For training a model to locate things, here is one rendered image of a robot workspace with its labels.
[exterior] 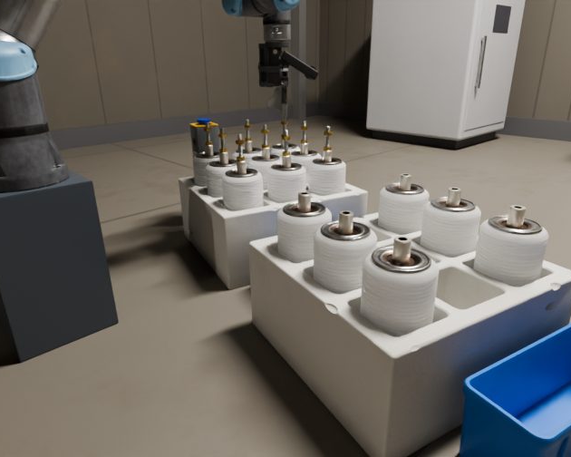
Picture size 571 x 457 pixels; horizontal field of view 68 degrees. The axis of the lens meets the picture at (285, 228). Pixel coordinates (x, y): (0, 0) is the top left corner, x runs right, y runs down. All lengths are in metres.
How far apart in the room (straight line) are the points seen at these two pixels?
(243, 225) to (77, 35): 2.29
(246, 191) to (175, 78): 2.41
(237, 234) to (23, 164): 0.43
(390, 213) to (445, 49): 1.87
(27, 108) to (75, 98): 2.22
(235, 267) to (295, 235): 0.30
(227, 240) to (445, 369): 0.54
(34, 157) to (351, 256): 0.55
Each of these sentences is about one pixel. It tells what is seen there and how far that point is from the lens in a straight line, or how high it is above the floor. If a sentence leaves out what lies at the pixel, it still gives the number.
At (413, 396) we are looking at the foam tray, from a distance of 0.59.
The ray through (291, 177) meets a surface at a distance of 1.01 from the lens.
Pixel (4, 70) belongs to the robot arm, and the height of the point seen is 0.49.
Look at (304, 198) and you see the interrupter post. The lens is 0.73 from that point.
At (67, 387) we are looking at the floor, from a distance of 0.83.
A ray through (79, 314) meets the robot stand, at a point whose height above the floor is 0.05.
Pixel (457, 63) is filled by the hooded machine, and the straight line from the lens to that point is 2.61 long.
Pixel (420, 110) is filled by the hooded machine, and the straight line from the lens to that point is 2.73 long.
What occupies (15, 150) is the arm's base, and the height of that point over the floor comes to 0.36.
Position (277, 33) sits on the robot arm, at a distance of 1.26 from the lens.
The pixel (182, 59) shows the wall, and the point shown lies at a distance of 3.36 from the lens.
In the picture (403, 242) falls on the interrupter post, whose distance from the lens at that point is 0.55.
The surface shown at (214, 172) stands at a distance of 1.08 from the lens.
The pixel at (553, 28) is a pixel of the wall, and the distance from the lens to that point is 3.27.
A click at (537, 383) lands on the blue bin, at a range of 0.77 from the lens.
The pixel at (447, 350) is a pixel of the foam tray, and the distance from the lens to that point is 0.59.
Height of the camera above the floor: 0.49
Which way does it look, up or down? 21 degrees down
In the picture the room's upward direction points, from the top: 1 degrees counter-clockwise
